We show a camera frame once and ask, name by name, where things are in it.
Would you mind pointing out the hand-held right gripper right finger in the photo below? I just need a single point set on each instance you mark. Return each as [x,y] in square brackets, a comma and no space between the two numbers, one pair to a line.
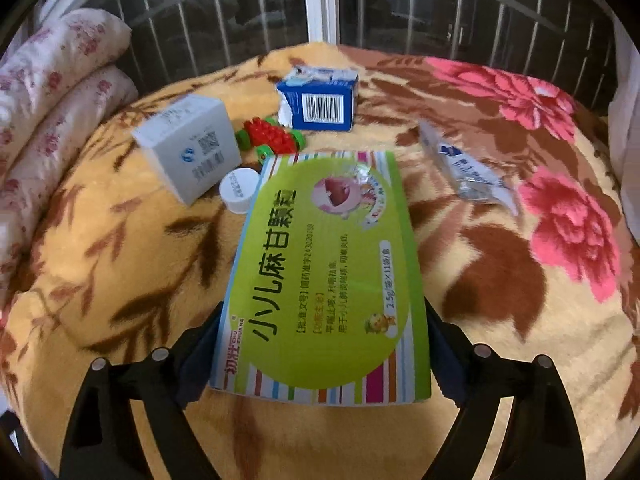
[445,360]

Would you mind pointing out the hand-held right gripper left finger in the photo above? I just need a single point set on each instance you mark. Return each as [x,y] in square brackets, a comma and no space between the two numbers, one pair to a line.
[197,365]

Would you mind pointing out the green striped medicine box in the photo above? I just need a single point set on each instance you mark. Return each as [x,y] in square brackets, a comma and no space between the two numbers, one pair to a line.
[325,280]

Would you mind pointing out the yellow floral fleece blanket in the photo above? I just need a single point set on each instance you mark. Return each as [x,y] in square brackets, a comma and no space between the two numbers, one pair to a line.
[125,270]

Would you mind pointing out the white bottle cap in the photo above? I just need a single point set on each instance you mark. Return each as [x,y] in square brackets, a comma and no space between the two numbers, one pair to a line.
[239,190]

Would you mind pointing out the silver white sachet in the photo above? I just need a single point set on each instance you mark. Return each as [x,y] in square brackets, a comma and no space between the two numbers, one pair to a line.
[470,170]

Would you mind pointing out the white cardboard box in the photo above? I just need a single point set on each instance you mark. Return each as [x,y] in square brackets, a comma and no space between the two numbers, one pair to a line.
[185,150]

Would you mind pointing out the red green toy brick car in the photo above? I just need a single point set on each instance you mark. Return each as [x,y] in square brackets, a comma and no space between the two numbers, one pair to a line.
[270,135]

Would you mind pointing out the small blue milk carton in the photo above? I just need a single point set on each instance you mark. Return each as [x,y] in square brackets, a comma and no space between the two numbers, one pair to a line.
[322,102]

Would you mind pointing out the white sheer curtain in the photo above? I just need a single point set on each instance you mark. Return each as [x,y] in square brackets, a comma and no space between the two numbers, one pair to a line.
[627,135]

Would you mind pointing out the folded floral quilt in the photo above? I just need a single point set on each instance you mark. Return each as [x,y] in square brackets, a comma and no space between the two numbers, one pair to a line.
[50,110]

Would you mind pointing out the metal window railing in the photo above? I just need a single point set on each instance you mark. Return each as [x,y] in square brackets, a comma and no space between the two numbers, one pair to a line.
[200,25]

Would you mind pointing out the white window frame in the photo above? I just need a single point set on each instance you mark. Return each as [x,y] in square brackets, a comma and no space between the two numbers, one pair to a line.
[322,5]

